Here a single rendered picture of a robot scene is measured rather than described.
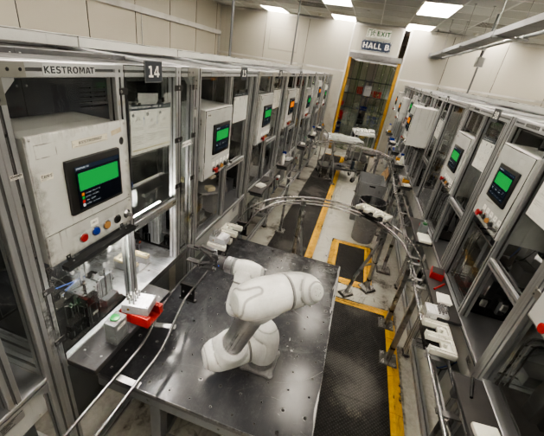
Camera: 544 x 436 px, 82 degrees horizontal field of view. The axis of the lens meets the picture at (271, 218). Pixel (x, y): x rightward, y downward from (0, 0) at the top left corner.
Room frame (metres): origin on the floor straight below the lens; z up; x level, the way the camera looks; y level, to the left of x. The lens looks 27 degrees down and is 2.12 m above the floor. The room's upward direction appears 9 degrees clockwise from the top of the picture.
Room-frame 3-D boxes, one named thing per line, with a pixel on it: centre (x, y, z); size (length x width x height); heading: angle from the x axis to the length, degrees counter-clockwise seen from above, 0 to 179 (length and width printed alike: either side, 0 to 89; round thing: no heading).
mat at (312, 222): (5.92, -0.86, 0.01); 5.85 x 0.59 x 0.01; 168
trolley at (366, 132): (7.95, -1.93, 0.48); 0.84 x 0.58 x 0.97; 176
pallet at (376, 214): (3.02, -1.05, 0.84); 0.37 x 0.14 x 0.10; 46
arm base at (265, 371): (1.17, -0.06, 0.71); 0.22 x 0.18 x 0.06; 168
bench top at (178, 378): (1.57, 0.04, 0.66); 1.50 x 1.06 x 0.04; 168
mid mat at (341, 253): (3.35, -1.07, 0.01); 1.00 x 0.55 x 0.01; 168
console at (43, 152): (1.07, 0.80, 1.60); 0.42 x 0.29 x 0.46; 168
